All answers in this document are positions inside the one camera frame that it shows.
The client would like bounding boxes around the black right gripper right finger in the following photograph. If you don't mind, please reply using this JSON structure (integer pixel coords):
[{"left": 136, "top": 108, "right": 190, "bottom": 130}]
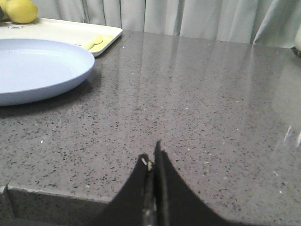
[{"left": 154, "top": 141, "right": 231, "bottom": 226}]

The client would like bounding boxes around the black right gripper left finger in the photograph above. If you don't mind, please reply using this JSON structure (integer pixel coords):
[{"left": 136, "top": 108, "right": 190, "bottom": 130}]
[{"left": 90, "top": 154, "right": 156, "bottom": 226}]

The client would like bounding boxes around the light blue plate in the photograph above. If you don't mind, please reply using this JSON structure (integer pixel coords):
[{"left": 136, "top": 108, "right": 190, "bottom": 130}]
[{"left": 0, "top": 39, "right": 95, "bottom": 106}]

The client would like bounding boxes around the cream bear tray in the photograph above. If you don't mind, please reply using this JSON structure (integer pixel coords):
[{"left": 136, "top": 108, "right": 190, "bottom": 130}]
[{"left": 0, "top": 18, "right": 123, "bottom": 57}]

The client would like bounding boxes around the yellow plastic knife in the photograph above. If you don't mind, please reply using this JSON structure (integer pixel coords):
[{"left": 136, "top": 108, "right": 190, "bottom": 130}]
[{"left": 82, "top": 35, "right": 103, "bottom": 50}]

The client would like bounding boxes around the white object at edge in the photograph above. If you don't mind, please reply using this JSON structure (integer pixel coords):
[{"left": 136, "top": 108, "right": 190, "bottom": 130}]
[{"left": 294, "top": 25, "right": 301, "bottom": 51}]

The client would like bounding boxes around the grey curtain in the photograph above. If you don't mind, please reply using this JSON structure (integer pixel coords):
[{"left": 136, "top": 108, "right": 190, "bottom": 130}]
[{"left": 36, "top": 0, "right": 301, "bottom": 48}]

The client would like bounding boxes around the yellow lemon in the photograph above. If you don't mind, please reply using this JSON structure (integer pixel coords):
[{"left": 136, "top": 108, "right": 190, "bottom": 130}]
[
  {"left": 6, "top": 0, "right": 38, "bottom": 24},
  {"left": 0, "top": 0, "right": 8, "bottom": 21}
]

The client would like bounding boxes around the green lime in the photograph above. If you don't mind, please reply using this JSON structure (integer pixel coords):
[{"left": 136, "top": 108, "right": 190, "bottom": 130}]
[{"left": 0, "top": 7, "right": 5, "bottom": 21}]

